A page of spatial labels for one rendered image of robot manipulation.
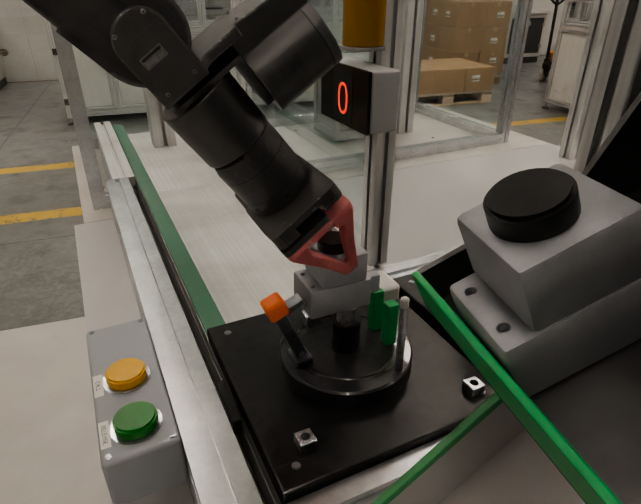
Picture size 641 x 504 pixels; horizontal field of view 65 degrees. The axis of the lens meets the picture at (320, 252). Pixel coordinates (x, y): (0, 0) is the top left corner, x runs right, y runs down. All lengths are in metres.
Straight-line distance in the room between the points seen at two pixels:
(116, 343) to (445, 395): 0.37
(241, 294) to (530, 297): 0.62
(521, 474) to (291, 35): 0.31
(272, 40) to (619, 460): 0.30
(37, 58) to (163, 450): 8.24
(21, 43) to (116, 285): 7.78
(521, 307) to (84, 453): 0.56
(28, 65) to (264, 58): 8.32
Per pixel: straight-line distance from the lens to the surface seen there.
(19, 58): 8.66
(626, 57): 0.29
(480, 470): 0.36
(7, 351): 0.86
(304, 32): 0.36
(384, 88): 0.60
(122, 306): 0.89
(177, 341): 0.63
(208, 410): 0.53
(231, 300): 0.75
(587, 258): 0.18
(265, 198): 0.39
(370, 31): 0.62
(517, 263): 0.17
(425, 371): 0.55
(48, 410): 0.74
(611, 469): 0.20
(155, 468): 0.53
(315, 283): 0.47
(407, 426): 0.50
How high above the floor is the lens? 1.33
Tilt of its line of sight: 29 degrees down
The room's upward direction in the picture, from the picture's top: straight up
